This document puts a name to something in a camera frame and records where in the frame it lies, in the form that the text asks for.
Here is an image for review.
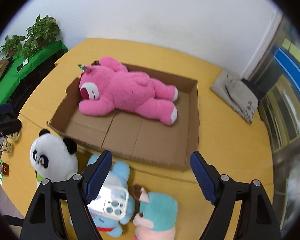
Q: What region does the paper cup lower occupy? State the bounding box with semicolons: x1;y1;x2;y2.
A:
0;137;13;154

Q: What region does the paper cup upper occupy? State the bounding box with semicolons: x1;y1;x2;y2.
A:
6;132;20;141

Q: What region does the cardboard box tray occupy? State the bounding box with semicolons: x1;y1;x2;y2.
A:
49;64;199;170

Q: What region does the potted green plant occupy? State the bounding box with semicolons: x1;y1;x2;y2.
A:
21;15;60;59

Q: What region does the green cloth covered table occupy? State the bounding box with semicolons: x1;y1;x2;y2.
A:
0;39;69;127

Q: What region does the pink bear plush toy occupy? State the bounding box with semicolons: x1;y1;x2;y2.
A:
78;56;179;126

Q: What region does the panda plush toy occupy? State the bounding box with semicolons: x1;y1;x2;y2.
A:
30;129;78;185

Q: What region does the teal pink pig plush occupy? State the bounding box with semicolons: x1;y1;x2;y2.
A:
133;184;178;240

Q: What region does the paper cup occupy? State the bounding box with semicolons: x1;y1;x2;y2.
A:
0;137;13;154
6;132;20;141

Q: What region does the grey cloth bag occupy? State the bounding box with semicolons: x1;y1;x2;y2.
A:
210;69;258;124

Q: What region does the blue rabbit plush toy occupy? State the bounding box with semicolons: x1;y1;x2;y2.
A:
90;161;135;237

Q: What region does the white phone case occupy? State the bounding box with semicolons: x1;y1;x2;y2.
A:
88;183;129;220

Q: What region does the blue banner sign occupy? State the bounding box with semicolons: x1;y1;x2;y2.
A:
274;48;300;94

